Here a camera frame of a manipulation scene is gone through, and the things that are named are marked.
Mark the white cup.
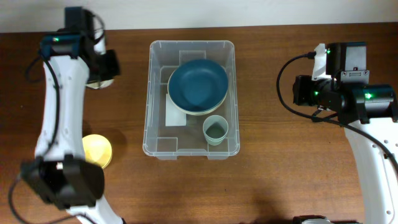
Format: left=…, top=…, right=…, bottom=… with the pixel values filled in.
left=86, top=38, right=114, bottom=90

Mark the yellow small bowl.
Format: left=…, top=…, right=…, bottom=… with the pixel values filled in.
left=82, top=134, right=113, bottom=169

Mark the cream bowl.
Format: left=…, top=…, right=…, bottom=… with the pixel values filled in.
left=168, top=88, right=228, bottom=116

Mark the blue bowl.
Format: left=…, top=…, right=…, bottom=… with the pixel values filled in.
left=167, top=58, right=229, bottom=113

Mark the mint green cup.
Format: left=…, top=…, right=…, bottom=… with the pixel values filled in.
left=203, top=115, right=229, bottom=146

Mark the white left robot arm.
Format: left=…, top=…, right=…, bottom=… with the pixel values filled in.
left=18, top=29, right=125, bottom=223

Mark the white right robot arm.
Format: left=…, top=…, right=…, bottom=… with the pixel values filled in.
left=293, top=75, right=397, bottom=223

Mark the clear plastic storage bin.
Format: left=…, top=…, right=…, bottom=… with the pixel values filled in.
left=142, top=40, right=240, bottom=160

